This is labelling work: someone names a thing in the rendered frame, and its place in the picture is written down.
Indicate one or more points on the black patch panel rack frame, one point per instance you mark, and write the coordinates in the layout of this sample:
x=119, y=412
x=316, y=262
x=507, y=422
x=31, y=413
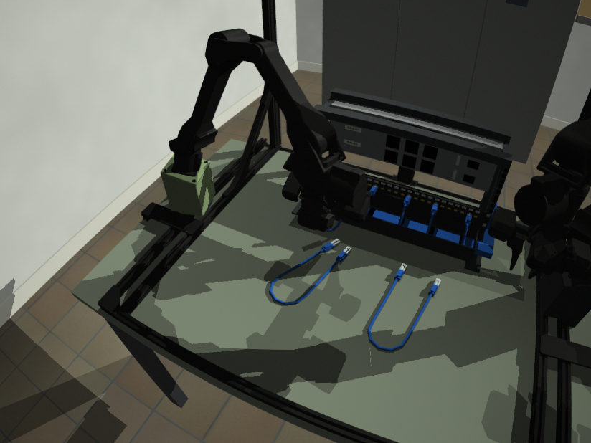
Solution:
x=387, y=132

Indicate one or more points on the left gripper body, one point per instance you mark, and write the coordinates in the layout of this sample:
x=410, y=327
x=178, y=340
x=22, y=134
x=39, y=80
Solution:
x=503, y=227

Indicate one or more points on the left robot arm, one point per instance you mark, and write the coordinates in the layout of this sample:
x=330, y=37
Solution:
x=559, y=192

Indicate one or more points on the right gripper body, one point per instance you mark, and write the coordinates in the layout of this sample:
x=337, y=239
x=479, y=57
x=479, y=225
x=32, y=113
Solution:
x=292, y=189

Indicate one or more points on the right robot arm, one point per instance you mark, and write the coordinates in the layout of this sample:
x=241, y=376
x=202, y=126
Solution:
x=309, y=131

